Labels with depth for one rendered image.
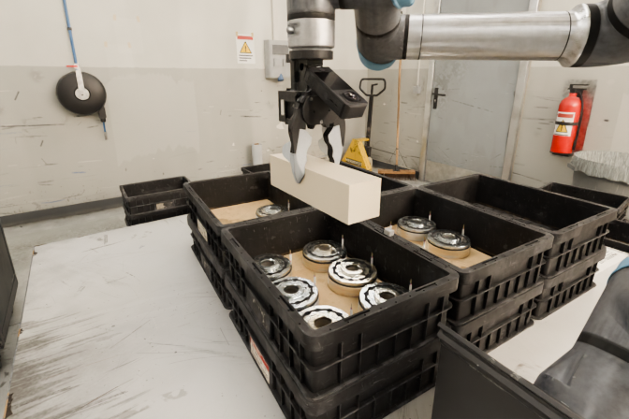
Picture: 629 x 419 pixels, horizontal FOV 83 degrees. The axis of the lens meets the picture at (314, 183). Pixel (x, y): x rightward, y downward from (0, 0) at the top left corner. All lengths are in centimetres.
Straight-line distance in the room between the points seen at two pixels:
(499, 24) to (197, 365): 82
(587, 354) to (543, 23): 48
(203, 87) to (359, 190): 357
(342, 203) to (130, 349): 58
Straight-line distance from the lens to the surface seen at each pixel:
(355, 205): 51
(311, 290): 70
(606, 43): 72
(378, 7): 59
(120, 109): 386
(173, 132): 396
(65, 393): 87
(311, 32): 57
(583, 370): 58
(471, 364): 52
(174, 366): 84
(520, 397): 50
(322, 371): 56
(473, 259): 94
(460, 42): 67
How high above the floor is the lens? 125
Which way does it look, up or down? 17 degrees down
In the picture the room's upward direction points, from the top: straight up
